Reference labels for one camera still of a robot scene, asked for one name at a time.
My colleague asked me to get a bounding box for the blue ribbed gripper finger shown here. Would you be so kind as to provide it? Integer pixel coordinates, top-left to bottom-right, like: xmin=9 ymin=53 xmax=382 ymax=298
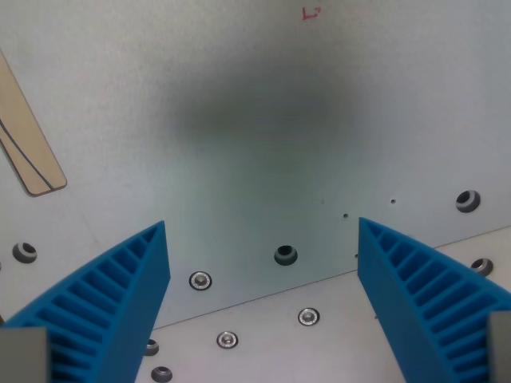
xmin=356 ymin=216 xmax=511 ymax=383
xmin=1 ymin=220 xmax=172 ymax=383

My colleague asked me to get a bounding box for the light wooden board with lines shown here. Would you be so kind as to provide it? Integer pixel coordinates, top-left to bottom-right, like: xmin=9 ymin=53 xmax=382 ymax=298
xmin=0 ymin=49 xmax=68 ymax=198

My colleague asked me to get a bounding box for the silver hex socket screw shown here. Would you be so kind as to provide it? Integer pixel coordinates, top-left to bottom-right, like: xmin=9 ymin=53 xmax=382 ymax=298
xmin=297 ymin=306 xmax=321 ymax=328
xmin=188 ymin=270 xmax=213 ymax=292
xmin=216 ymin=330 xmax=240 ymax=351

